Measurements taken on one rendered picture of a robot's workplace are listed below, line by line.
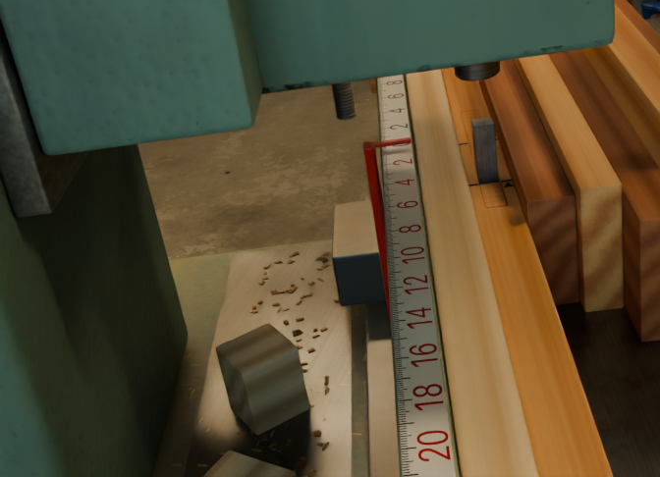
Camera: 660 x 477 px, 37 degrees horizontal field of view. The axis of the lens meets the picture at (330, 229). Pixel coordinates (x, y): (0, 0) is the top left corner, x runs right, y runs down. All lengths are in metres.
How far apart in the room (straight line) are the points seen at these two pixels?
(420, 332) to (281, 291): 0.34
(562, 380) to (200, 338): 0.35
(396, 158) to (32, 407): 0.18
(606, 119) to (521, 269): 0.11
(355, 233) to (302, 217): 1.94
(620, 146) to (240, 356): 0.22
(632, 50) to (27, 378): 0.29
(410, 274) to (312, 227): 2.14
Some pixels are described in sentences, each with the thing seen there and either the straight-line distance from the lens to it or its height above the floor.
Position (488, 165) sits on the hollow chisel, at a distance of 0.42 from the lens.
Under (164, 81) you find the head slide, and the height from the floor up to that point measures 1.02.
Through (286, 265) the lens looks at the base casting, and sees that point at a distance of 0.67.
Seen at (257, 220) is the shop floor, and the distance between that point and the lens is 2.56.
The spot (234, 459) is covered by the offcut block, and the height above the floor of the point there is 0.84.
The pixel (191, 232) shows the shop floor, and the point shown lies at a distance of 2.58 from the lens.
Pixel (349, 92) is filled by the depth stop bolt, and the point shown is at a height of 0.97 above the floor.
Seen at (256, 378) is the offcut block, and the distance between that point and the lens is 0.51.
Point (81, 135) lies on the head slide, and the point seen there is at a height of 1.01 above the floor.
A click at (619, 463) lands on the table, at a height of 0.90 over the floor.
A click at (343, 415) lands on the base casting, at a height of 0.80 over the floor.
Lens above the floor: 1.13
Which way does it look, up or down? 27 degrees down
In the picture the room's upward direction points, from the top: 10 degrees counter-clockwise
